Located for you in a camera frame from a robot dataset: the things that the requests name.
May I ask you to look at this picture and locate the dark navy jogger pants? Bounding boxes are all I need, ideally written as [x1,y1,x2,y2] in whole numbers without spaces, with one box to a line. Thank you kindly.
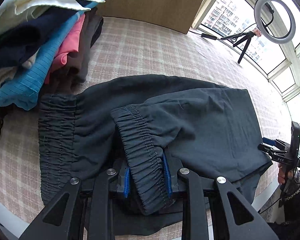
[38,75,271,236]

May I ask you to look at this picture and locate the person's right hand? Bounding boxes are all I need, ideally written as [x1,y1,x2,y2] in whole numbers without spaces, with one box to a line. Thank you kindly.
[277,163,294,185]

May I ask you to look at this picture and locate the black tripod stand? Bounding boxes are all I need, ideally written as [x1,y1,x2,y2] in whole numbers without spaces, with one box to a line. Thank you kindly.
[219,30,256,65]

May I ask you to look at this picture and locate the dark brown folded garment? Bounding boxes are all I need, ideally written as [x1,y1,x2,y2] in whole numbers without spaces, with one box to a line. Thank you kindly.
[42,7,103,94]

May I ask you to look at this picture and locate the blue striped garment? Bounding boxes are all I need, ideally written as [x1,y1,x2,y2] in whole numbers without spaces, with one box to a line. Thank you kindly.
[0,0,108,114]

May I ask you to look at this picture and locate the plaid pink table cloth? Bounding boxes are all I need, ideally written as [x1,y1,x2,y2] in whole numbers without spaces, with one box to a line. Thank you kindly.
[0,17,291,238]

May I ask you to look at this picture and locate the wooden cabinet panel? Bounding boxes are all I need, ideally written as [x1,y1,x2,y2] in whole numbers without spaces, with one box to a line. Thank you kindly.
[100,0,203,34]

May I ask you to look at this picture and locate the pink folded garment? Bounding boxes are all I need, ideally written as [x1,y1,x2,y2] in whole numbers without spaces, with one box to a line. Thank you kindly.
[44,14,85,84]

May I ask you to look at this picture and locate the white ring light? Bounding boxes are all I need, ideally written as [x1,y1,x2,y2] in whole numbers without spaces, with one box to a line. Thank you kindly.
[254,0,296,44]

